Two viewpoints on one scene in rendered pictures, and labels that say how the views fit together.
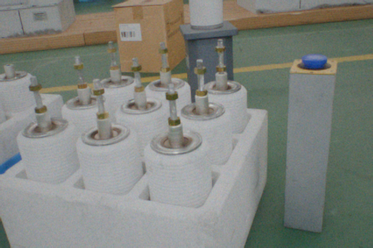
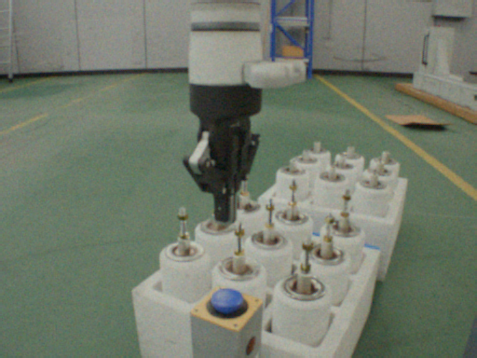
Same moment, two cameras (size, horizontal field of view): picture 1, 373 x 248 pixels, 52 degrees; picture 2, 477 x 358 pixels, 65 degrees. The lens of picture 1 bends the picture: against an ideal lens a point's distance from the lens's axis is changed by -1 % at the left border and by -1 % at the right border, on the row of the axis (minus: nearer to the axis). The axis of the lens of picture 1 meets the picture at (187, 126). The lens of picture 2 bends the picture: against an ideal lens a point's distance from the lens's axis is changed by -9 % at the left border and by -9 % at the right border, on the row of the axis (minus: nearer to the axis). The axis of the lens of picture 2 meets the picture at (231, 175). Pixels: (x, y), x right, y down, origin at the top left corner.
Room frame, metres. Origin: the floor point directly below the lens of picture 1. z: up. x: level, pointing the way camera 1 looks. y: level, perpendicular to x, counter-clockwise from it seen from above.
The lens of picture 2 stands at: (0.67, -0.63, 0.64)
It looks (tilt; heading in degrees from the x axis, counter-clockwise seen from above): 20 degrees down; 97
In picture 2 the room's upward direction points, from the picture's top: straight up
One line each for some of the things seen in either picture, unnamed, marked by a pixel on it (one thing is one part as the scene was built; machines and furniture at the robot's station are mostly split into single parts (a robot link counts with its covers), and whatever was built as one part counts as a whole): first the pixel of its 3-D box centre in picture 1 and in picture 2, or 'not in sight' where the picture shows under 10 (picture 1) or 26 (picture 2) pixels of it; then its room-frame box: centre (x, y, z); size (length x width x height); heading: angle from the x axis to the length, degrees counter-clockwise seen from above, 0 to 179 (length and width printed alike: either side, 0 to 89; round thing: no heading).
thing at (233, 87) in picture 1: (221, 87); (304, 287); (0.72, -0.07, 0.25); 0.08 x 0.08 x 0.01
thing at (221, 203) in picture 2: not in sight; (217, 202); (0.60, -0.23, 0.46); 0.03 x 0.01 x 0.05; 68
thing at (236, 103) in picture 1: (223, 130); (299, 329); (0.72, -0.07, 0.16); 0.10 x 0.10 x 0.18
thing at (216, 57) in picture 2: not in sight; (241, 51); (0.63, -0.22, 0.62); 0.11 x 0.09 x 0.06; 158
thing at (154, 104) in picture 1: (141, 106); (268, 240); (0.65, 0.08, 0.25); 0.08 x 0.08 x 0.01
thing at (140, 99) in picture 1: (140, 99); (269, 234); (0.65, 0.08, 0.26); 0.02 x 0.02 x 0.03
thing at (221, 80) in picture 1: (221, 81); (304, 280); (0.72, -0.07, 0.26); 0.02 x 0.02 x 0.03
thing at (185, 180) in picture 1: (181, 194); (186, 291); (0.50, 0.02, 0.16); 0.10 x 0.10 x 0.18
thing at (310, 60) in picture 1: (314, 62); (226, 302); (0.61, -0.21, 0.32); 0.04 x 0.04 x 0.02
